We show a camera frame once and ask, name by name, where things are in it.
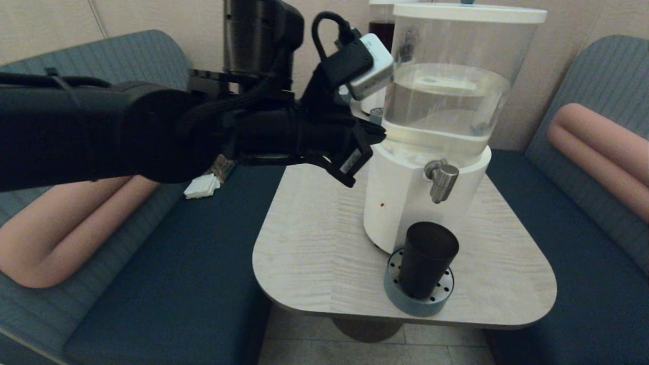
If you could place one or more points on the pink bolster cushion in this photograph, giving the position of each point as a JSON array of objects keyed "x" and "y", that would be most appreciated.
[
  {"x": 603, "y": 149},
  {"x": 66, "y": 228}
]

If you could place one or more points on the dispenser with dark drink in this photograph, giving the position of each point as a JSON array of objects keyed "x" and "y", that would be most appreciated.
[{"x": 380, "y": 12}]

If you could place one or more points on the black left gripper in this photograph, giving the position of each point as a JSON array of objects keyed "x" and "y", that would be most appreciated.
[{"x": 329, "y": 142}]

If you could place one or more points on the dark brown plastic cup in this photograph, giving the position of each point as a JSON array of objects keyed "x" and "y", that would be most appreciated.
[{"x": 426, "y": 263}]

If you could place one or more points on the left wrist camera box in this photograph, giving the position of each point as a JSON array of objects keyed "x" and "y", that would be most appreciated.
[{"x": 372, "y": 71}]

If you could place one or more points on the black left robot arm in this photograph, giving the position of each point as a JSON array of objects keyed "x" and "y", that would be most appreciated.
[{"x": 101, "y": 132}]

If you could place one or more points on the blue round perforated drip tray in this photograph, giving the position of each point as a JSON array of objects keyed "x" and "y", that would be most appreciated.
[{"x": 395, "y": 300}]

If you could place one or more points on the white folded napkins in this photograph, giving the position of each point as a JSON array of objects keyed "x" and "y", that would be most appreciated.
[{"x": 203, "y": 186}]

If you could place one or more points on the green snack packet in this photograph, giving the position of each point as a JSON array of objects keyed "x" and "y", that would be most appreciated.
[{"x": 225, "y": 167}]

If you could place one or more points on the metal dispenser tap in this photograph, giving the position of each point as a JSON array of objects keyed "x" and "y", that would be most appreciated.
[{"x": 442, "y": 180}]

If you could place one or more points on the large white water dispenser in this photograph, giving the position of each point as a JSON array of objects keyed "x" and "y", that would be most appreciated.
[{"x": 405, "y": 208}]

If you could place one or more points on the round table pedestal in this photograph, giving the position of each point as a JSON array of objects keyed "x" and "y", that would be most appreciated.
[{"x": 367, "y": 330}]

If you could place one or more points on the small blue drip tray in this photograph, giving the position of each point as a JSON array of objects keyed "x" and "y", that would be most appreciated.
[{"x": 375, "y": 117}]

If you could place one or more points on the teal sofa bench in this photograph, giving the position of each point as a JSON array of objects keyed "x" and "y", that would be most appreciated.
[
  {"x": 167, "y": 284},
  {"x": 583, "y": 314}
]

